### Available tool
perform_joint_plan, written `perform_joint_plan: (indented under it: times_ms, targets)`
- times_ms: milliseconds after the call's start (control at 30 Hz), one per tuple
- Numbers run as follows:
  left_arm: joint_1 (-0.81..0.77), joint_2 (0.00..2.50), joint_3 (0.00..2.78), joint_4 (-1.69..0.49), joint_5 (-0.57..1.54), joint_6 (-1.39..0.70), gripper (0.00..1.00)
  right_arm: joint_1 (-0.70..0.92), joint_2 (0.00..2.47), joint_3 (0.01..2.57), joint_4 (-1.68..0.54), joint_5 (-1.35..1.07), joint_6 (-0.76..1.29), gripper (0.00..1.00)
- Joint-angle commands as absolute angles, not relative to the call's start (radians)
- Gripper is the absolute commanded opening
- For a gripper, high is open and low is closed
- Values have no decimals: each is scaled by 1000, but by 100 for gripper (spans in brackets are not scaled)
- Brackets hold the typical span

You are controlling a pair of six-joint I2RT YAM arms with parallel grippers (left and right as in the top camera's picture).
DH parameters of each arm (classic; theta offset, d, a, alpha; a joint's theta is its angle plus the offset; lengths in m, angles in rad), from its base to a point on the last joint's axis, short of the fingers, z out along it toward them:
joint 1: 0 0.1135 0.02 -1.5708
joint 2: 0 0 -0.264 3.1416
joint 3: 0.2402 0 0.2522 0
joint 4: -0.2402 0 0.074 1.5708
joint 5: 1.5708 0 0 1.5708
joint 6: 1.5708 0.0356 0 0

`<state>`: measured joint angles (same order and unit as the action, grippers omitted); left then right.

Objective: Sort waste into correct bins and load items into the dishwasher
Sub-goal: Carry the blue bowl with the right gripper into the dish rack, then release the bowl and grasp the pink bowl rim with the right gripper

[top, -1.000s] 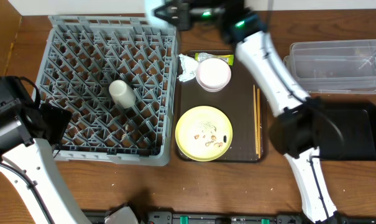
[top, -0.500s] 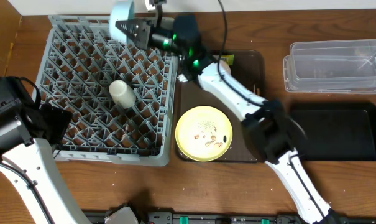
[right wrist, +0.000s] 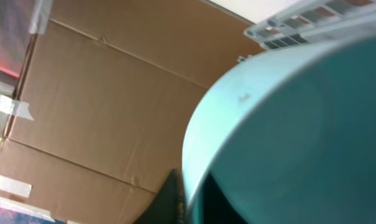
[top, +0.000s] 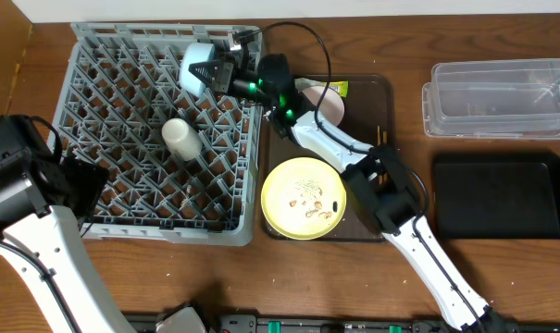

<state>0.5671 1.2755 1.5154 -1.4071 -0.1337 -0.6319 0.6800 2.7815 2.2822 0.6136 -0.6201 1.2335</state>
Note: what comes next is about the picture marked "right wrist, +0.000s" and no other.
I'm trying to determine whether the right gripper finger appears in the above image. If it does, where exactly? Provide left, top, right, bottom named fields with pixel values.
left=134, top=169, right=185, bottom=224

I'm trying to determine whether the light blue bowl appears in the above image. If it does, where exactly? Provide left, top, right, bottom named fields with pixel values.
left=182, top=35, right=376, bottom=223

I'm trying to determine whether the brown cardboard box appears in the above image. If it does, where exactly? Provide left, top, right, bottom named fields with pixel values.
left=0, top=0, right=260, bottom=223

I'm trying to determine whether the grey plastic dish rack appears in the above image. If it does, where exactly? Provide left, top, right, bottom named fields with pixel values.
left=244, top=0, right=376, bottom=51

